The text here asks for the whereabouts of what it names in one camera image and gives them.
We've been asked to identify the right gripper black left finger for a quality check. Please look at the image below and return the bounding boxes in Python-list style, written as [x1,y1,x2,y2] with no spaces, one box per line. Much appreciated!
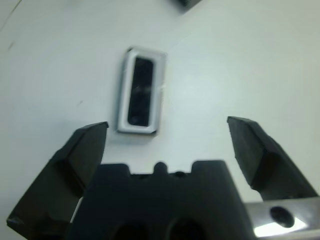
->
[6,121,110,228]

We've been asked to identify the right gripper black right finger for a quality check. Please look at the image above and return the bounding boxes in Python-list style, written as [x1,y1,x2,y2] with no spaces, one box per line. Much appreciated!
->
[226,116,320,202]

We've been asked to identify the slim black camera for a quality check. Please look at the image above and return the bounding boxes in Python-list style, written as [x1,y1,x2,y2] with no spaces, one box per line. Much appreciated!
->
[127,56,155,126]

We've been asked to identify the black printed box lid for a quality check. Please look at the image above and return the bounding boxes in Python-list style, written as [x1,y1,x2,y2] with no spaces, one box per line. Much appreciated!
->
[172,0,204,8]

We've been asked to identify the black box with white insert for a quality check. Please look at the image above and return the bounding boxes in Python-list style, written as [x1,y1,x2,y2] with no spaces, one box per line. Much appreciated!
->
[116,46,169,137]

